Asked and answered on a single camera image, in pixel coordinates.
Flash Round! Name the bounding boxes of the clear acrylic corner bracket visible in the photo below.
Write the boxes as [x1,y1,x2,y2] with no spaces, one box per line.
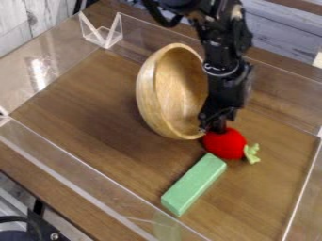
[78,12,123,49]

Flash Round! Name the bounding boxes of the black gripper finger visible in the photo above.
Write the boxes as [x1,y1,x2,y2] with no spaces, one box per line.
[198,107,234,134]

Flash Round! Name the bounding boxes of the green rectangular block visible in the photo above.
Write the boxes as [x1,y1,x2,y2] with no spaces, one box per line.
[161,153,226,217]

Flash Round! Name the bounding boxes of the clear acrylic tray wall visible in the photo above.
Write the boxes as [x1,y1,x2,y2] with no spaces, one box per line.
[0,16,322,241]

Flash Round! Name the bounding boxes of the black metal table bracket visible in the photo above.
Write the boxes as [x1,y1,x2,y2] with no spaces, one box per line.
[0,199,74,241]

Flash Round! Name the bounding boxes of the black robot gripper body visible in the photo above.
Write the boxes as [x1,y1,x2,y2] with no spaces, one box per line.
[201,62,253,121]

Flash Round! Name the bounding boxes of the wooden bowl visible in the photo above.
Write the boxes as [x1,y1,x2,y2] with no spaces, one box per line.
[136,43,207,140]

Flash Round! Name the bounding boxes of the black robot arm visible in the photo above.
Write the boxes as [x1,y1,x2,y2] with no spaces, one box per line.
[140,0,254,134]

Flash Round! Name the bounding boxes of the red plush strawberry toy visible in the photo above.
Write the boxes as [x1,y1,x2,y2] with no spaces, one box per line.
[203,128,261,164]

